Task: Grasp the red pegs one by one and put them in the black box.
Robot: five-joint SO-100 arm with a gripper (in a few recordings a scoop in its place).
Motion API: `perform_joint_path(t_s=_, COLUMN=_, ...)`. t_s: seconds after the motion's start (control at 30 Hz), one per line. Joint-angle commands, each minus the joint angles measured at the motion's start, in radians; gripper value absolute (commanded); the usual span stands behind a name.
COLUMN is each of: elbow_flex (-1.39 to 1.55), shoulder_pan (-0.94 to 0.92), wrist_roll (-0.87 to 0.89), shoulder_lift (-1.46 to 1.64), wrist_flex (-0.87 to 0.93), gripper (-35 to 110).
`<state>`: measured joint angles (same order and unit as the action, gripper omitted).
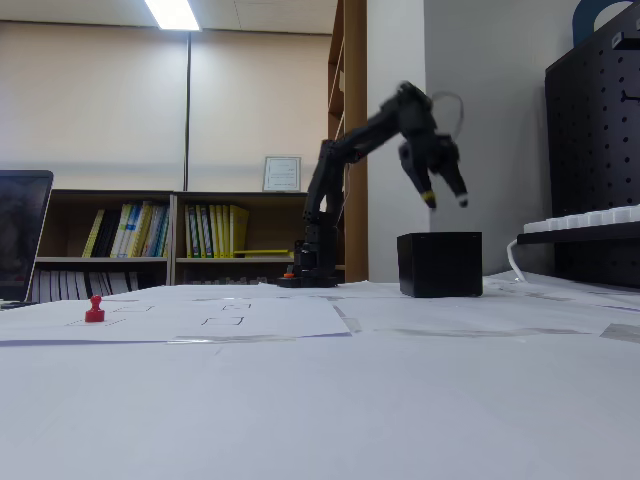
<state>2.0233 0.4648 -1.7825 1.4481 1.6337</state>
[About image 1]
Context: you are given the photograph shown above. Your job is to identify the red pawn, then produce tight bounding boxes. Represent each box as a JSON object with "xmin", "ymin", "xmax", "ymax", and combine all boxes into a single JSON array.
[{"xmin": 83, "ymin": 294, "xmax": 106, "ymax": 324}]

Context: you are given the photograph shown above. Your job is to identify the black box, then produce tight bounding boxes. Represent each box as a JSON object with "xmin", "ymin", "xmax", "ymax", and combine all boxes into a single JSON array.
[{"xmin": 397, "ymin": 231, "xmax": 484, "ymax": 299}]

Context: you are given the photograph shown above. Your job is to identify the tall wooden bookshelf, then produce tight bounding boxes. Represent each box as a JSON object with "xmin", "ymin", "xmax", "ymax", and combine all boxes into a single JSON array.
[{"xmin": 327, "ymin": 0, "xmax": 370, "ymax": 284}]

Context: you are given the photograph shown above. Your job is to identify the framed white certificate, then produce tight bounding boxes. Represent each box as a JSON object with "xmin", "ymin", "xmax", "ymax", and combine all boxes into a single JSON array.
[{"xmin": 263, "ymin": 155, "xmax": 303, "ymax": 193}]

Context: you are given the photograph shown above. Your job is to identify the black pegboard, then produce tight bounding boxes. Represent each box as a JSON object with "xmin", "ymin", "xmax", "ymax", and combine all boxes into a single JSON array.
[{"xmin": 544, "ymin": 3, "xmax": 640, "ymax": 289}]

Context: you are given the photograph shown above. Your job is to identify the low wooden bookshelf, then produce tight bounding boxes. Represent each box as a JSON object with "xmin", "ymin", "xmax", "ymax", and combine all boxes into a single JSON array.
[
  {"xmin": 33, "ymin": 188, "xmax": 175, "ymax": 302},
  {"xmin": 172, "ymin": 190, "xmax": 297, "ymax": 287}
]

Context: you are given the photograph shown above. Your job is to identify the paper sheet with drawn squares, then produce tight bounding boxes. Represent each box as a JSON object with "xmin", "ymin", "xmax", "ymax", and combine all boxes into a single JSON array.
[{"xmin": 0, "ymin": 293, "xmax": 354, "ymax": 347}]

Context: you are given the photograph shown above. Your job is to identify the dark blue curved panel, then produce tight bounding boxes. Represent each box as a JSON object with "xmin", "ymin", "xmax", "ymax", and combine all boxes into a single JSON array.
[{"xmin": 572, "ymin": 0, "xmax": 637, "ymax": 49}]

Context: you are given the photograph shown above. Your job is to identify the rectangular ceiling light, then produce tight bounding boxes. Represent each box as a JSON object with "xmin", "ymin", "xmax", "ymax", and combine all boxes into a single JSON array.
[{"xmin": 143, "ymin": 0, "xmax": 203, "ymax": 33}]

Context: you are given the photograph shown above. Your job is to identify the thin leaning yellow book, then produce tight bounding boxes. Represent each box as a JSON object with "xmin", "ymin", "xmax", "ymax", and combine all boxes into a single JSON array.
[{"xmin": 81, "ymin": 208, "xmax": 107, "ymax": 259}]

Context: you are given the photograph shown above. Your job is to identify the laptop with dark screen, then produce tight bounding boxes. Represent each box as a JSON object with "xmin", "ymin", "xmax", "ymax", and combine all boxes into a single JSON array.
[{"xmin": 0, "ymin": 169, "xmax": 55, "ymax": 307}]

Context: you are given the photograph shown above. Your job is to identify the red white servo wire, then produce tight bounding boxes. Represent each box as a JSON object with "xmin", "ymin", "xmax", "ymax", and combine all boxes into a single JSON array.
[{"xmin": 432, "ymin": 90, "xmax": 465, "ymax": 139}]

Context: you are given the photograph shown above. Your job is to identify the white power cable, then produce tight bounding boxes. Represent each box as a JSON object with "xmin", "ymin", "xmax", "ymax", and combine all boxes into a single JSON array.
[{"xmin": 506, "ymin": 237, "xmax": 532, "ymax": 284}]

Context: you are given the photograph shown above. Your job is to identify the black strip holder rail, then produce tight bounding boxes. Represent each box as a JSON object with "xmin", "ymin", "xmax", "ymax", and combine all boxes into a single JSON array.
[{"xmin": 516, "ymin": 222, "xmax": 640, "ymax": 246}]

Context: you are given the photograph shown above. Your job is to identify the wide yellow ring binder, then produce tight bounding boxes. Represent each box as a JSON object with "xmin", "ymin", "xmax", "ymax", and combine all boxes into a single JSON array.
[{"xmin": 229, "ymin": 203, "xmax": 250, "ymax": 259}]

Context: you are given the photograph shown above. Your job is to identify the dark vertical wall pole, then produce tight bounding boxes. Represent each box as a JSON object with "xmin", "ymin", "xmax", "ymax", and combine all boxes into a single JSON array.
[{"xmin": 182, "ymin": 30, "xmax": 193, "ymax": 192}]

